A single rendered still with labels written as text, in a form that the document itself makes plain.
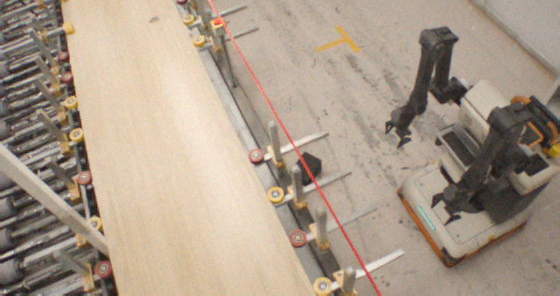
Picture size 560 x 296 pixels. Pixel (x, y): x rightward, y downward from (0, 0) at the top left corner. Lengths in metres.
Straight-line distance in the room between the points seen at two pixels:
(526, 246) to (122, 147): 2.63
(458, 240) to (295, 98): 1.73
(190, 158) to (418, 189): 1.45
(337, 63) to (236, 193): 2.03
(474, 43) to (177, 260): 3.25
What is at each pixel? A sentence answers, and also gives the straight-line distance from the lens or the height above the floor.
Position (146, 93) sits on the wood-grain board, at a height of 0.90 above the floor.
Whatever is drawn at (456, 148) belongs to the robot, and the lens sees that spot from 2.12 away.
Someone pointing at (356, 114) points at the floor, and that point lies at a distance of 3.47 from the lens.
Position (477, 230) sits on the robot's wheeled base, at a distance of 2.81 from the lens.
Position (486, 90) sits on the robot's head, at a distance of 1.92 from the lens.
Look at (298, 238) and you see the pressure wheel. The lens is 1.97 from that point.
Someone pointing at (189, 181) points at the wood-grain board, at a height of 0.90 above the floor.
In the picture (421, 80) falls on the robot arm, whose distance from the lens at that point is 1.85.
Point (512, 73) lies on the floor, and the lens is 4.09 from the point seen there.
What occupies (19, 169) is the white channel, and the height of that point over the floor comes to 1.63.
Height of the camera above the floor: 2.74
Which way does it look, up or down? 55 degrees down
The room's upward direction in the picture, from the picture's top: 8 degrees counter-clockwise
